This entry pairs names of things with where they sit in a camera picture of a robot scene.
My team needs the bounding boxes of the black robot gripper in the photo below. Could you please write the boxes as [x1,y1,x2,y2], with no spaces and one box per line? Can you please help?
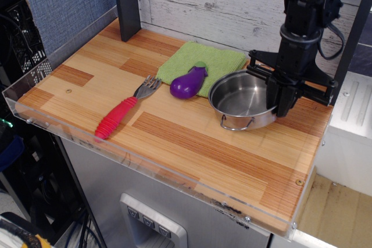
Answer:
[248,26,338,117]

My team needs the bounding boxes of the small stainless steel pot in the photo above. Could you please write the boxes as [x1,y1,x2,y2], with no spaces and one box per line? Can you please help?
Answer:
[208,70,277,131]

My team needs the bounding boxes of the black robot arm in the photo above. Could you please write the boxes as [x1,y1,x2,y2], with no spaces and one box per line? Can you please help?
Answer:
[247,0,345,117]

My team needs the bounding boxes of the green folded cloth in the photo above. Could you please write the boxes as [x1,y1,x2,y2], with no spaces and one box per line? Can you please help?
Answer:
[156,41,246,98]

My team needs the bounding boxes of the purple toy eggplant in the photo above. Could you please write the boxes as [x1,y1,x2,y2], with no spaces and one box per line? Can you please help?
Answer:
[170,61,208,99]

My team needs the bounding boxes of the silver dispenser panel with buttons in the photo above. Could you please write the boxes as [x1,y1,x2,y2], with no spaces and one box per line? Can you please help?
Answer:
[120,193,188,248]

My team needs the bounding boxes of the blue fabric partition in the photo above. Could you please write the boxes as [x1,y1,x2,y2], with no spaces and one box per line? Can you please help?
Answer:
[26,0,117,55]

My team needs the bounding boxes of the black plastic crate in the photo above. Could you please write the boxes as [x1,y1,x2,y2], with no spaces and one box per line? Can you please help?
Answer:
[1,0,52,89]

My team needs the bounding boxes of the clear acrylic table guard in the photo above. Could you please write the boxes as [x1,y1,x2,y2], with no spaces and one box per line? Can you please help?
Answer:
[1,8,334,242]

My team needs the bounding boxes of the dark right vertical post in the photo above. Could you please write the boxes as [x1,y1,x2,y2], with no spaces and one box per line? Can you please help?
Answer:
[330,0,371,106]

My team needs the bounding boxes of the dark vertical post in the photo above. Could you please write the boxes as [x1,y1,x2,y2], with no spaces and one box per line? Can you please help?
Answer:
[330,0,371,106]
[116,0,141,42]

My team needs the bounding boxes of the fork with red handle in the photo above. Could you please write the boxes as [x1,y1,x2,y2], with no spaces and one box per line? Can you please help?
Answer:
[94,76,162,140]

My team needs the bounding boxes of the dark left vertical post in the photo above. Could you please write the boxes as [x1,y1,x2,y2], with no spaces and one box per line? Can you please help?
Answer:
[116,0,141,42]

